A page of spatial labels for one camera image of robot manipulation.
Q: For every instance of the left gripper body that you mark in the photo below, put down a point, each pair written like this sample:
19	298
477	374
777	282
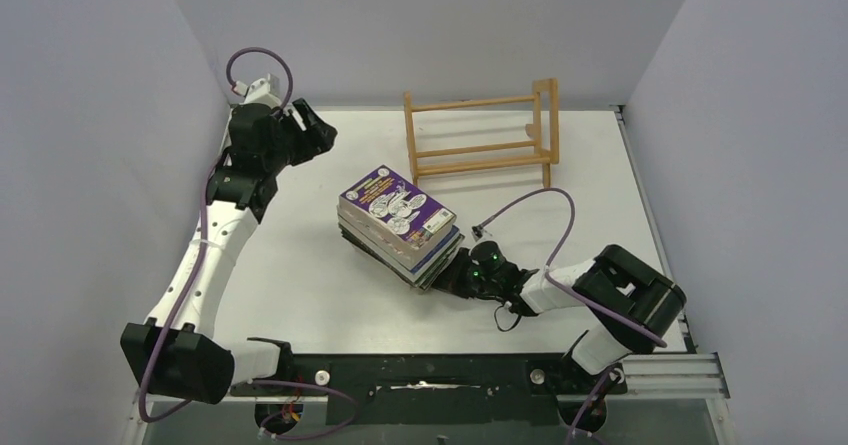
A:
276	158

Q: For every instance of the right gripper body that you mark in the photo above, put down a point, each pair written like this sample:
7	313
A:
454	277

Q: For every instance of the purple comic book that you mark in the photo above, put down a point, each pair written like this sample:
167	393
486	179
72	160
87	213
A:
405	215

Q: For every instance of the wooden book rack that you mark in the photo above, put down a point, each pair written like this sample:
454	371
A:
476	135

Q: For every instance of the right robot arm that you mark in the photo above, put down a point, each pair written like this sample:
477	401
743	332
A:
633	304

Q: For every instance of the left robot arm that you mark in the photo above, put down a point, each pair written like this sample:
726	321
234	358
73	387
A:
173	352

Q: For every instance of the lower stack of books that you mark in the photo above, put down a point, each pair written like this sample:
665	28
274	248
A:
417	273

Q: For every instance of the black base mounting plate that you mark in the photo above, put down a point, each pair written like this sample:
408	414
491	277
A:
539	389

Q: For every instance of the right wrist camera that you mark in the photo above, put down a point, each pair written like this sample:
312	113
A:
477	232

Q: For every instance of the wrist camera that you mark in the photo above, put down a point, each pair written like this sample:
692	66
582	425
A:
477	232
264	90

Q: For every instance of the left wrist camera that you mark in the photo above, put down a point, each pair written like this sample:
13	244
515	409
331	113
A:
264	90

